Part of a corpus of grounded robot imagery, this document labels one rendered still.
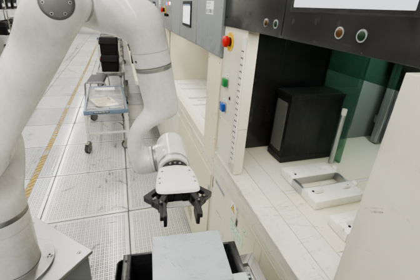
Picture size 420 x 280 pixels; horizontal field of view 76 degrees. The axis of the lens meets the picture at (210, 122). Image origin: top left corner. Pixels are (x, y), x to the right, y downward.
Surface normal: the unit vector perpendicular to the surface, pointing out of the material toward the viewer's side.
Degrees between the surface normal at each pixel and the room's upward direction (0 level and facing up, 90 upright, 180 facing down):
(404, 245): 90
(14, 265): 90
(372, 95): 90
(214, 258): 0
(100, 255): 0
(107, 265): 0
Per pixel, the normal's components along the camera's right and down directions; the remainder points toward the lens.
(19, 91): 0.51, 0.47
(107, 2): -0.55, 0.04
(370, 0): -0.95, 0.07
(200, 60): 0.30, 0.39
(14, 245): 0.77, 0.29
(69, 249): 0.06, -0.92
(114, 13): -0.48, 0.25
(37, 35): -0.15, 0.80
